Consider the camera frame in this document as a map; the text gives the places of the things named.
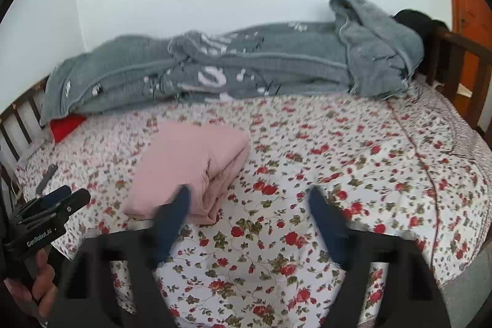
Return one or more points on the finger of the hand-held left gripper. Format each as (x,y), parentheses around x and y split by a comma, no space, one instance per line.
(73,202)
(55,195)

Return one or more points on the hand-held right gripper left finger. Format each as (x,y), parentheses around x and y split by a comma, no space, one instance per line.
(173,220)

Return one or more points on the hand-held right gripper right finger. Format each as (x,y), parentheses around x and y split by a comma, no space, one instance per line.
(328,220)

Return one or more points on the pink knitted sweater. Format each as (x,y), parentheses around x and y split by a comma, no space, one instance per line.
(184,159)

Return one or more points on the person's left hand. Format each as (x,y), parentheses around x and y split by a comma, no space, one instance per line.
(44,285)

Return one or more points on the dark grey flat object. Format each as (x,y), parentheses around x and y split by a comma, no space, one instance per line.
(47,178)

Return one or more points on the red cloth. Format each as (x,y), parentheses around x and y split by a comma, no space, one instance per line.
(65,128)

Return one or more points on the floral bed sheet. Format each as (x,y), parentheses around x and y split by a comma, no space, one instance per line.
(288,159)

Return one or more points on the grey printed blanket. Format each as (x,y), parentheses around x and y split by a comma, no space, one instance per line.
(269,63)

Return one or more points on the black cloth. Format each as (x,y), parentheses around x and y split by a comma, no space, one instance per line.
(415,20)

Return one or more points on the orange wooden door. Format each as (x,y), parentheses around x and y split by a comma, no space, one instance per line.
(469,5)

